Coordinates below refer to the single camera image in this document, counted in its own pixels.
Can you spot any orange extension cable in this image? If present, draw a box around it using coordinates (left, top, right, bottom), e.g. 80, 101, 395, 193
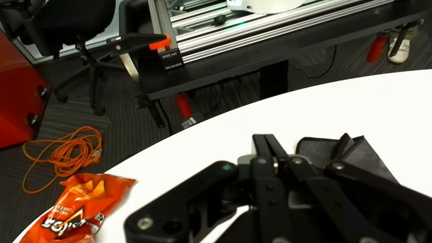
21, 125, 106, 195

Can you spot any orange handled clamp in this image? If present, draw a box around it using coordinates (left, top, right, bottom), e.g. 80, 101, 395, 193
107, 32, 175, 85

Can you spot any black robot cart platform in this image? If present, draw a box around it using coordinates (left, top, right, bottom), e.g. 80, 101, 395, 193
134, 8, 432, 101

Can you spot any black folded cloth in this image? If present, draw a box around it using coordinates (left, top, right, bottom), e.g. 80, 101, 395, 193
295, 132, 397, 180

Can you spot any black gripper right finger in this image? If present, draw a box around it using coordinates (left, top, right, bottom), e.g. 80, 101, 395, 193
288, 153, 432, 243

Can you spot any black mesh office chair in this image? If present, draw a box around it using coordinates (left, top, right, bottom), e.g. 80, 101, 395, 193
0, 0, 119, 117

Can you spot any red handled clamp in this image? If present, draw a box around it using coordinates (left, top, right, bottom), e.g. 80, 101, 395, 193
175, 91, 198, 129

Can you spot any red cabinet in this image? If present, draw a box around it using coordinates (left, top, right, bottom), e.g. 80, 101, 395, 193
0, 31, 52, 149

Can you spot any red chip bag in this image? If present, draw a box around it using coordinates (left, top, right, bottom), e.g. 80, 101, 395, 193
19, 172, 138, 243

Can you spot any white sneaker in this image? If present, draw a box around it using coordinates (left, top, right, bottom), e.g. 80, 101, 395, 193
388, 21, 424, 64

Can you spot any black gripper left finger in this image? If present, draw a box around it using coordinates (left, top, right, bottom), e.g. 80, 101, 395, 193
123, 133, 295, 243

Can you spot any aluminium robot stand frame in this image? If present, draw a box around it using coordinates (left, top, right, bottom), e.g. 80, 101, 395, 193
148, 0, 432, 64

